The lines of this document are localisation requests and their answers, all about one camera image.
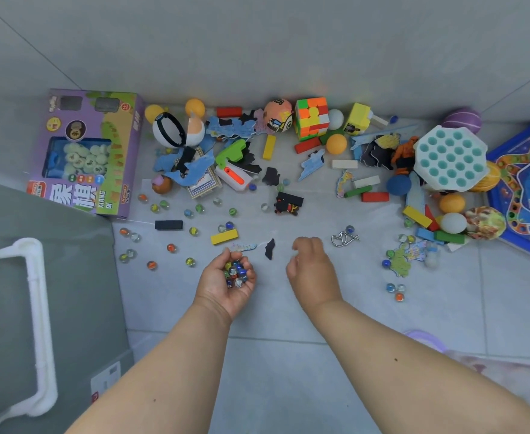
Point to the person's right hand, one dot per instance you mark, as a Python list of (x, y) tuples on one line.
[(312, 277)]

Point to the person's left hand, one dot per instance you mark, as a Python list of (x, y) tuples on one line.
[(215, 291)]

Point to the person's left thumb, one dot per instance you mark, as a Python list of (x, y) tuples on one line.
[(222, 258)]

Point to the person's right thumb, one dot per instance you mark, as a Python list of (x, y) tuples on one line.
[(290, 272)]

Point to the handful of glass marbles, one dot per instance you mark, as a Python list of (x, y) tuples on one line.
[(235, 273)]

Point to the person's right forearm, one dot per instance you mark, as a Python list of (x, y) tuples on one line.
[(405, 379)]

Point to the person's left forearm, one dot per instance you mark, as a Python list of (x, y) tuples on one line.
[(165, 379)]

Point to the yellow wooden block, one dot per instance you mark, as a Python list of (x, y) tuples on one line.
[(417, 216), (224, 237), (269, 147)]

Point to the scattered glass marbles group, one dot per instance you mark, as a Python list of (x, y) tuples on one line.
[(189, 262)]

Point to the black wooden block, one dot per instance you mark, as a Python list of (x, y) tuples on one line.
[(169, 225)]

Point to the black red bear toy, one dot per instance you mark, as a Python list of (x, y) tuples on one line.
[(288, 203)]

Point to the playing card box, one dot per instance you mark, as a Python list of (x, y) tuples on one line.
[(205, 183)]

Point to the white orange toy cutter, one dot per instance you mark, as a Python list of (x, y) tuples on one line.
[(234, 177)]

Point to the pile of blue puzzle pieces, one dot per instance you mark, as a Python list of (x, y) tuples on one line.
[(188, 169)]

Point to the colourful map puzzle piece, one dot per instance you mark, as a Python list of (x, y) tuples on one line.
[(344, 184)]

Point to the green wooden block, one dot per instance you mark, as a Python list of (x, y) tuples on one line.
[(357, 192), (450, 237)]

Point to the green toy gun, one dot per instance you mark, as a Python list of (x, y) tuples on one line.
[(229, 151)]

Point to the green map puzzle piece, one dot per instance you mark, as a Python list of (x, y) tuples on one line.
[(403, 262)]

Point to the red wooden block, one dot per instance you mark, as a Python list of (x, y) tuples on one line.
[(432, 221), (375, 197), (308, 145), (229, 112)]

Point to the white wooden block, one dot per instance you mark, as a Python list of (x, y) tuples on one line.
[(367, 181), (345, 164)]

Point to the white orange egg toy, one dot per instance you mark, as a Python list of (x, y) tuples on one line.
[(196, 133)]

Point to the orange ping pong ball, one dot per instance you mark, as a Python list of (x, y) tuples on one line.
[(336, 144), (452, 203), (195, 107)]

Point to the blue foam ball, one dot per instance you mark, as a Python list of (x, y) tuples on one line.
[(398, 185)]

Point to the blue wooden block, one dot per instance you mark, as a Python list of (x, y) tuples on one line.
[(427, 234)]

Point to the small white ball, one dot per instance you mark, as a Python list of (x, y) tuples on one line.
[(432, 261)]

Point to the black lined puzzle piece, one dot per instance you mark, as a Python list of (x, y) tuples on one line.
[(377, 155)]

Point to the grey storage bin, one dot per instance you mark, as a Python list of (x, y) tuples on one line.
[(80, 284)]

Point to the pink round face toy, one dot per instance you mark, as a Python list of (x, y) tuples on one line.
[(277, 115)]

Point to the colourful puzzle cube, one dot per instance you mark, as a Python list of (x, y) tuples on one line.
[(312, 118)]

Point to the white ping pong ball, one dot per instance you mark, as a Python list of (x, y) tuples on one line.
[(336, 119)]

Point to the orange action figure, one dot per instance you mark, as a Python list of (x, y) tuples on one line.
[(404, 153)]

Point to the long pale blue puzzle piece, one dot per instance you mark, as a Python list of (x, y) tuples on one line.
[(382, 133)]

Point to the yellow cube toy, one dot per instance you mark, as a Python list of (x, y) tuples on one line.
[(357, 118)]

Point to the purple chess game box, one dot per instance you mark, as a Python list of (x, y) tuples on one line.
[(89, 149)]

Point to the teal white pop board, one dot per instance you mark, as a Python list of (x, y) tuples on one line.
[(450, 158)]

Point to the colourful patterned ball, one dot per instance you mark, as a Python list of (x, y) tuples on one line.
[(486, 223)]

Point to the yellow striped ball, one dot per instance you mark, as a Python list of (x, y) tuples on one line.
[(488, 178)]

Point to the purple striped ball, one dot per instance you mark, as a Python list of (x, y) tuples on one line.
[(463, 120)]

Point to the blue board game tray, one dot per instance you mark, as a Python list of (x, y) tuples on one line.
[(529, 194)]

